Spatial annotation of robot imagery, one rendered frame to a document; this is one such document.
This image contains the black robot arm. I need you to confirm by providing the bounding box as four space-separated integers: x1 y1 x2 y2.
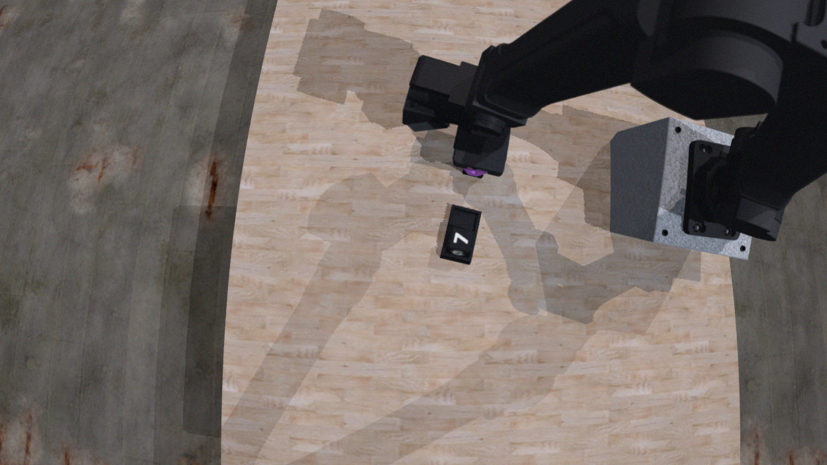
402 0 827 241

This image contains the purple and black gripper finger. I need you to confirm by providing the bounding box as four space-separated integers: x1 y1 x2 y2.
464 167 488 177

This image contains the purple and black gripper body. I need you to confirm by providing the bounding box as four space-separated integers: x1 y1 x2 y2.
453 128 511 177

